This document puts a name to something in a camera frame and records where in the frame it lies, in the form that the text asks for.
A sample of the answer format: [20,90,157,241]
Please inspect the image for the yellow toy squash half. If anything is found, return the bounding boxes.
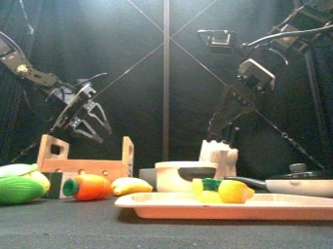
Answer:
[192,177,257,205]

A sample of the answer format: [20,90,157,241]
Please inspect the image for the white toy knife block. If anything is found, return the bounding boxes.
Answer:
[198,139,240,180]

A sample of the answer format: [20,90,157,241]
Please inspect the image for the wooden toy crate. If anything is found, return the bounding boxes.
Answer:
[36,133,135,183]

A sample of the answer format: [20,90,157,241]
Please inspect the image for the orange toy carrot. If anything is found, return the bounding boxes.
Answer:
[62,173,115,202]

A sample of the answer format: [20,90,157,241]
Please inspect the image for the dark green toy block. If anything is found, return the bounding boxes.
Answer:
[42,171,69,199]

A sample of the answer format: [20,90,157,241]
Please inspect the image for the yellow toy corn cob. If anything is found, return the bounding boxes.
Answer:
[0,162,53,193]

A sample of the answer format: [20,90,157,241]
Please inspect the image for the yellow toy banana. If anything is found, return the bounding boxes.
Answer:
[111,176,156,196]

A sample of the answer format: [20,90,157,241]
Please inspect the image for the grey toy container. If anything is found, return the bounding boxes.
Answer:
[138,167,158,190]

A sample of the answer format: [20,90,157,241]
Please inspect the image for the black pan lid grey knob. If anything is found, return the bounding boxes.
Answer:
[268,162,333,181]

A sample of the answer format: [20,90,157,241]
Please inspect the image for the white toy pot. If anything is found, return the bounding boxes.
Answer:
[154,160,221,194]

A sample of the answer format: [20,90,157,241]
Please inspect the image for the green toy vegetable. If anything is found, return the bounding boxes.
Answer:
[0,175,47,205]

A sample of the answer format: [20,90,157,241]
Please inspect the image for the pink plastic tray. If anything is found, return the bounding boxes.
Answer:
[114,192,333,222]

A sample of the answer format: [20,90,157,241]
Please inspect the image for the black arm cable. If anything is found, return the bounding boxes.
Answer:
[246,24,333,49]

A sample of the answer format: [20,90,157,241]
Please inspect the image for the thin diagonal frame brace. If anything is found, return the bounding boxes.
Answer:
[126,0,328,171]
[8,0,220,164]

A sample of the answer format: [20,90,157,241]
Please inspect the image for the vertical metal frame pole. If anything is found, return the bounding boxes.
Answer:
[162,0,172,162]

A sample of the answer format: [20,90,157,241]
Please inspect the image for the white frying pan black handle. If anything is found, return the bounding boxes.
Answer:
[224,175,333,198]

